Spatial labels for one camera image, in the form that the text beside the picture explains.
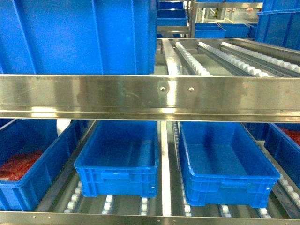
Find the stainless steel shelf rack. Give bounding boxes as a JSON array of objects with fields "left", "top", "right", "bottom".
[{"left": 0, "top": 37, "right": 300, "bottom": 225}]

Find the blue bin with red parts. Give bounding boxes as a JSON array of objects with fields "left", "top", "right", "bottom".
[{"left": 0, "top": 120, "right": 81, "bottom": 211}]

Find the large blue bin upper shelf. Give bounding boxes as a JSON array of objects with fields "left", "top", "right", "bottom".
[{"left": 0, "top": 0, "right": 157, "bottom": 75}]

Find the empty blue bin left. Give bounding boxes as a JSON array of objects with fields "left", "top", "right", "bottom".
[{"left": 74, "top": 120, "right": 159, "bottom": 198}]

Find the empty blue bin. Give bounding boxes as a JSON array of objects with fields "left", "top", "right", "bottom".
[
  {"left": 74, "top": 120, "right": 159, "bottom": 198},
  {"left": 179, "top": 122, "right": 280, "bottom": 208}
]

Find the empty blue bin right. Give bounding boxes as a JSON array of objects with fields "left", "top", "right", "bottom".
[{"left": 179, "top": 122, "right": 280, "bottom": 208}]

